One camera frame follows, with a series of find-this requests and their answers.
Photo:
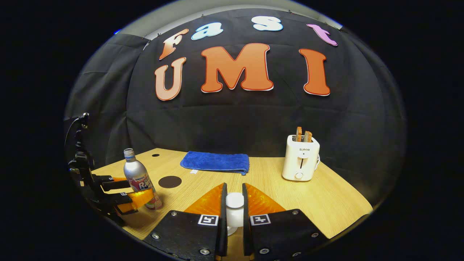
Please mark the dark round coaster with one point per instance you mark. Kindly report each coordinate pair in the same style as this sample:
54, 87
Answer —
170, 182

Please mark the silver water bottle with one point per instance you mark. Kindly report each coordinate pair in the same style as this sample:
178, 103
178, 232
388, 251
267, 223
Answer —
136, 170

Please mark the blue folded towel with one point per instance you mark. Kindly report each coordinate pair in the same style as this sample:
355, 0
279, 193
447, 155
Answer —
217, 161

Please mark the white toaster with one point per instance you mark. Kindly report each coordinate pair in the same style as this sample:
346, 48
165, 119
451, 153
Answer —
301, 163

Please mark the black backdrop cloth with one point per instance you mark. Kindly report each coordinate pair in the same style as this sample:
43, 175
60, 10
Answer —
235, 119

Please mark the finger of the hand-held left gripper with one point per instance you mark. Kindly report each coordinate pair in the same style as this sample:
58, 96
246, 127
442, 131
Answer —
117, 185
141, 198

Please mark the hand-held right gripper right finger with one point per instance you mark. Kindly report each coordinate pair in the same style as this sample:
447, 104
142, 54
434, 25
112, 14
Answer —
246, 217

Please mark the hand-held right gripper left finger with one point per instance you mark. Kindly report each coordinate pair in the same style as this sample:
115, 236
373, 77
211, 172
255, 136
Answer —
223, 217

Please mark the short toast slice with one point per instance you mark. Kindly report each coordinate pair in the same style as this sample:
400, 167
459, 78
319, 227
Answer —
307, 136

